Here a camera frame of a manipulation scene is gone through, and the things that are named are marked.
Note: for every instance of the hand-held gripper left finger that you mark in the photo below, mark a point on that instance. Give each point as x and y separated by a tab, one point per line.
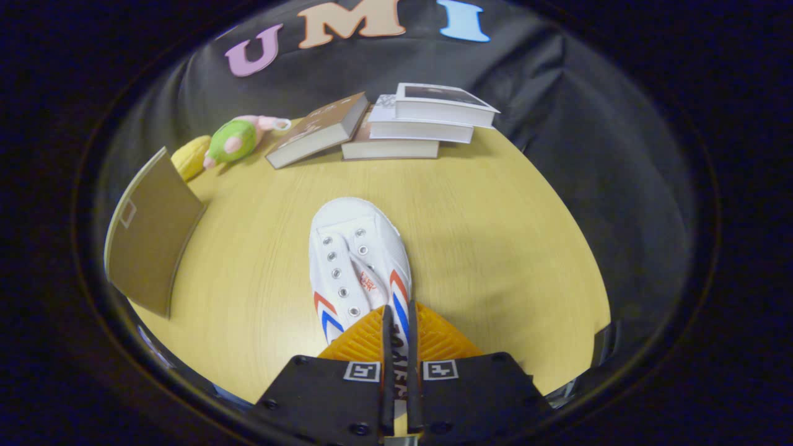
322	402

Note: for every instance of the brown cover book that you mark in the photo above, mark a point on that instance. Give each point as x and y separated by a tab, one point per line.
319	127

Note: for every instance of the yellow plush toy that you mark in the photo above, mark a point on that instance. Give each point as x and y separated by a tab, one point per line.
191	158

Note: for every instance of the green and pink plush toy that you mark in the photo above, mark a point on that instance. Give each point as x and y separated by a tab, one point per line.
229	141

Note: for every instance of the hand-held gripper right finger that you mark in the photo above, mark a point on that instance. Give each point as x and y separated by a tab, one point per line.
477	402

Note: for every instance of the brown cardboard storage box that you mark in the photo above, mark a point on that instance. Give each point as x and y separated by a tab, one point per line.
152	241

